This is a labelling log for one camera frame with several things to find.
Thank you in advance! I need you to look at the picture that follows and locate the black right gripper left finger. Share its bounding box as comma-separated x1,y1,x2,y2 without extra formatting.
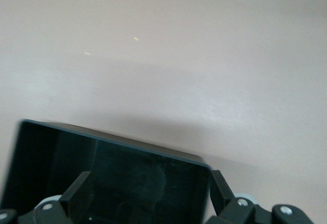
17,170,92,224

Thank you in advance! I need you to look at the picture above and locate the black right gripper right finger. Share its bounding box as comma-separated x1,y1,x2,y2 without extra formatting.
209,169,271,224

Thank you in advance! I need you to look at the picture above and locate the black rectangular plastic box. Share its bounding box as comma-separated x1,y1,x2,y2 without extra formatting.
0,118,213,224

